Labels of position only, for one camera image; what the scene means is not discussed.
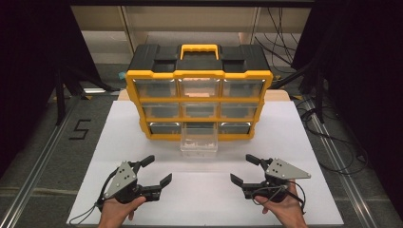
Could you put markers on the metal floor rail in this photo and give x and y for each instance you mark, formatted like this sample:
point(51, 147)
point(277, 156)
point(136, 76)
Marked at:
point(38, 171)
point(345, 177)

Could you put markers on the set of clear organizer drawers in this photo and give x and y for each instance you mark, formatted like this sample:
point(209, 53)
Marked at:
point(160, 88)

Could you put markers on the yellow black drawer organizer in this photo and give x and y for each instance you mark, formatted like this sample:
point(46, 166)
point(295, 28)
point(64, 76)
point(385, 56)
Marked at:
point(164, 60)

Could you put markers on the dark curtain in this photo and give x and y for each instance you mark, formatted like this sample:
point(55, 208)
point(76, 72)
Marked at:
point(28, 63)
point(364, 79)

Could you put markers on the white table mat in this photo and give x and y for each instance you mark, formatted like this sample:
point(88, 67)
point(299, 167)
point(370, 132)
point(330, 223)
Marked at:
point(120, 152)

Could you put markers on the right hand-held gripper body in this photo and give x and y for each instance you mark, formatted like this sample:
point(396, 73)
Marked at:
point(278, 180)

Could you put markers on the small teal object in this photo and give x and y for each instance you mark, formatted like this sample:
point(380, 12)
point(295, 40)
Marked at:
point(122, 75)

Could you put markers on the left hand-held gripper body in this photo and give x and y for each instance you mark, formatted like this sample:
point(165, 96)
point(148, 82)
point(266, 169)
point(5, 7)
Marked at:
point(124, 180)

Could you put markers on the black metal stand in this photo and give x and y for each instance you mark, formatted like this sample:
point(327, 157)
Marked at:
point(60, 95)
point(319, 95)

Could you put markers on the person's left hand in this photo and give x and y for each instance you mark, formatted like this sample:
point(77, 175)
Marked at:
point(117, 212)

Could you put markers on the person's right hand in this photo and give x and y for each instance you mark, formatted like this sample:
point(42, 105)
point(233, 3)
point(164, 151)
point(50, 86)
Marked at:
point(285, 209)

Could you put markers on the clear plastic screw drawer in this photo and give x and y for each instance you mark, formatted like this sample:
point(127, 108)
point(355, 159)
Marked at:
point(199, 144)

